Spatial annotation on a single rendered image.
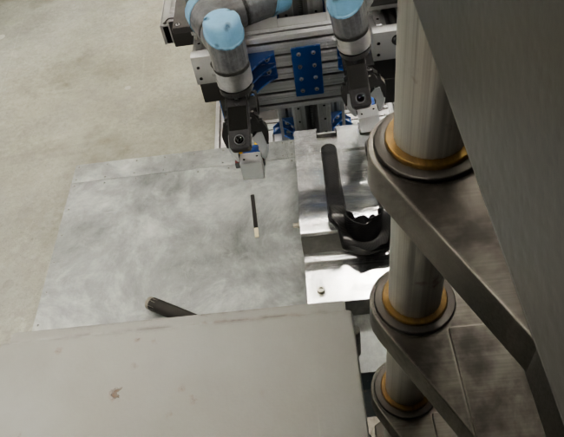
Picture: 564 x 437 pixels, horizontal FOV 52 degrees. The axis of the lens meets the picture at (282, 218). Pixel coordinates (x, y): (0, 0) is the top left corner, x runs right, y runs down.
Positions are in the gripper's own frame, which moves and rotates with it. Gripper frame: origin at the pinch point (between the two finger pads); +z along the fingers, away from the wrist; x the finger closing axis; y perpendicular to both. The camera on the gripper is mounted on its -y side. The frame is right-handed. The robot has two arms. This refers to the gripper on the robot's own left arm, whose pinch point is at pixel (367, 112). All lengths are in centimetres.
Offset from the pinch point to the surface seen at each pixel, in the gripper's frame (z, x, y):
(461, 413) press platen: -46, -4, -83
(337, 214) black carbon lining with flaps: -2.3, 10.6, -28.8
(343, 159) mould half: 3.4, 7.9, -10.0
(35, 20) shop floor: 101, 201, 229
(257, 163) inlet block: -6.8, 26.7, -13.9
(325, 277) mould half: 0.4, 15.0, -42.1
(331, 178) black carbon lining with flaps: 2.9, 11.4, -15.2
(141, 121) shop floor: 96, 114, 111
